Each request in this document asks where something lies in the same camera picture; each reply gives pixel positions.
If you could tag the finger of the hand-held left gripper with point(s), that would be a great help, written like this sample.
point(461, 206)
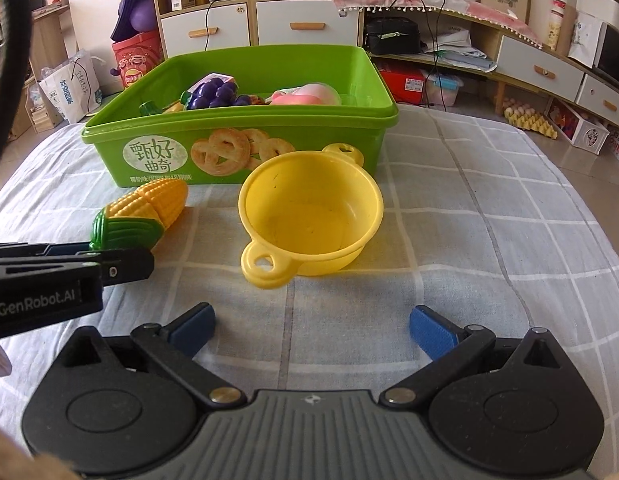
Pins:
point(64, 248)
point(129, 265)

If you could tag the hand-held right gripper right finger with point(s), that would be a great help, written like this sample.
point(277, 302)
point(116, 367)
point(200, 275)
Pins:
point(434, 332)

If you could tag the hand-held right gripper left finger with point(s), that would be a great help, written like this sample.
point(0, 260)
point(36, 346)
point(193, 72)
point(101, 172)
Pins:
point(192, 327)

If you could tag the toy corn cob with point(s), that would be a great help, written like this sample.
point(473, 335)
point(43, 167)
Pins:
point(149, 205)

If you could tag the green plastic cookie box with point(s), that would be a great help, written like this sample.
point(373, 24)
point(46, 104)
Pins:
point(239, 135)

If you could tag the orange toy pumpkin green stem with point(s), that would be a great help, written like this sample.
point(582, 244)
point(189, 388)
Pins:
point(149, 108)

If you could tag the white paper bag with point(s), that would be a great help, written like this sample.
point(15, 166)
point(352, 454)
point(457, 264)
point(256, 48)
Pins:
point(67, 90)

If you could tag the yellow toy pot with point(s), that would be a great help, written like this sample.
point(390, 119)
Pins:
point(309, 210)

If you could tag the purple toy grapes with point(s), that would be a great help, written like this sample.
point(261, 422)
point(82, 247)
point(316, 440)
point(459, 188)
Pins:
point(212, 92)

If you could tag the red printed bucket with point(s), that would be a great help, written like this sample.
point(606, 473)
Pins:
point(134, 65)

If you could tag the wooden desk with shelves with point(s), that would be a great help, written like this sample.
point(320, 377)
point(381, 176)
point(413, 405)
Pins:
point(44, 35)

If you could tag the yellow egg tray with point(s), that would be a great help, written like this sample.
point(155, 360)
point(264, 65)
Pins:
point(532, 120)

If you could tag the clear storage bin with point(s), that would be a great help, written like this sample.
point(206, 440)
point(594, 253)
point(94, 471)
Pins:
point(443, 90)

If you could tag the purple bag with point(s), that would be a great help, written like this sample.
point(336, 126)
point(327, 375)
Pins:
point(134, 10)

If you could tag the white red printed box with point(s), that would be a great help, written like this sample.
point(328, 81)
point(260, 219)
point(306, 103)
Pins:
point(579, 127)

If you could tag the red cardboard box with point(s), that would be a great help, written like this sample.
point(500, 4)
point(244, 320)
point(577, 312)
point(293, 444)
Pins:
point(402, 82)

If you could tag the clear pink capsule ball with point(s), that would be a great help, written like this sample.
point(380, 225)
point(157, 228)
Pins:
point(319, 94)

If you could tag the low wooden tv cabinet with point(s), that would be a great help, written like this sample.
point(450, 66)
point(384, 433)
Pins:
point(539, 67)

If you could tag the wooden shelf cabinet white drawers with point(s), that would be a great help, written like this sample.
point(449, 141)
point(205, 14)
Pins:
point(299, 22)

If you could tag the black white microwave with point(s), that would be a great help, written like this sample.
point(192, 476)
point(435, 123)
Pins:
point(614, 57)

